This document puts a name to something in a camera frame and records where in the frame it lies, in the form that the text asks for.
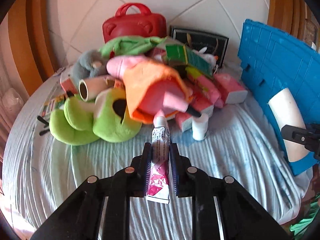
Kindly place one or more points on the white paper roll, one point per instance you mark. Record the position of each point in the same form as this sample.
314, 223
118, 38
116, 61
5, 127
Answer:
285, 110

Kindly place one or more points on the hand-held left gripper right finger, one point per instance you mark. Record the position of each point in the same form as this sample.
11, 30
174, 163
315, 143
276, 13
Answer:
174, 170

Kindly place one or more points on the translucent plastic sheet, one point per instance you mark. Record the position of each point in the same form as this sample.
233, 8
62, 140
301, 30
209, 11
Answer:
10, 110

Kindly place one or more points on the pink tissue packet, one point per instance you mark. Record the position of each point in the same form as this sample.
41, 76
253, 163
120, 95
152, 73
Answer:
202, 103
185, 121
230, 87

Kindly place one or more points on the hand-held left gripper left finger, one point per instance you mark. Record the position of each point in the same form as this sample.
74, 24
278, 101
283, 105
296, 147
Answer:
147, 165

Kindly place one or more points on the small paper roll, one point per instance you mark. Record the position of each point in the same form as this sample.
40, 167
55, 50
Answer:
96, 86

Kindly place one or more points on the red handbag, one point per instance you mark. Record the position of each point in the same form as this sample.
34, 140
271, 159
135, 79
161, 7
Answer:
135, 27

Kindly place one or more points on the green cardboard box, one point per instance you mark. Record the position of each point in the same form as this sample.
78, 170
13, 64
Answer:
177, 52

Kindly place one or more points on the wooden frame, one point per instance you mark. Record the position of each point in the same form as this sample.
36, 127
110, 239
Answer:
30, 42
285, 5

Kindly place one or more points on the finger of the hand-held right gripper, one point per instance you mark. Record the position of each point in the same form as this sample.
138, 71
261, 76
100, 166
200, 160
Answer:
297, 135

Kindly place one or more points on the light green cloth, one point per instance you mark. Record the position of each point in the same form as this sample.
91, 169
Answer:
130, 45

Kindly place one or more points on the blue plastic crate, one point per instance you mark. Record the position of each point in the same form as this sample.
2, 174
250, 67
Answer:
270, 62

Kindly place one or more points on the grey plush toy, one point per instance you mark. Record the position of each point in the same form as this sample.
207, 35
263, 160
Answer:
82, 67

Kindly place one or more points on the white plush toy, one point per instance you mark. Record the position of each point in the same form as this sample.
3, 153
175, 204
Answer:
207, 57

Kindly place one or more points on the dark green fabric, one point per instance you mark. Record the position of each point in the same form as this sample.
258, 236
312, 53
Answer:
305, 222

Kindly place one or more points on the white plastic bottle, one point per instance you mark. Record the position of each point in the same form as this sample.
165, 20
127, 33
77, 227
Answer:
200, 130

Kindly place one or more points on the pink white tube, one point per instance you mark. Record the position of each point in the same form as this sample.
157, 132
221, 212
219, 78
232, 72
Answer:
160, 142

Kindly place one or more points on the black gift box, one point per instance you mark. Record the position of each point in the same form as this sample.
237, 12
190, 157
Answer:
200, 38

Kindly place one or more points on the green frog plush toy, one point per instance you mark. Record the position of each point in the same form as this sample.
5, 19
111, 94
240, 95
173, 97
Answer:
107, 127

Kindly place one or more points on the pink yellow packet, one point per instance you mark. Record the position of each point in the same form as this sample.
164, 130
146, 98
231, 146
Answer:
205, 85

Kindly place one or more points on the light blue striped tablecloth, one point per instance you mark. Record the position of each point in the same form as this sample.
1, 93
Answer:
225, 160

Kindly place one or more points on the colourful card pack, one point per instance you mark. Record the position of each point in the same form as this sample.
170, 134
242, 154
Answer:
53, 105

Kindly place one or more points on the pink white small box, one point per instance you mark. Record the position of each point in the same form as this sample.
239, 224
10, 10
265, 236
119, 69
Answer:
68, 83

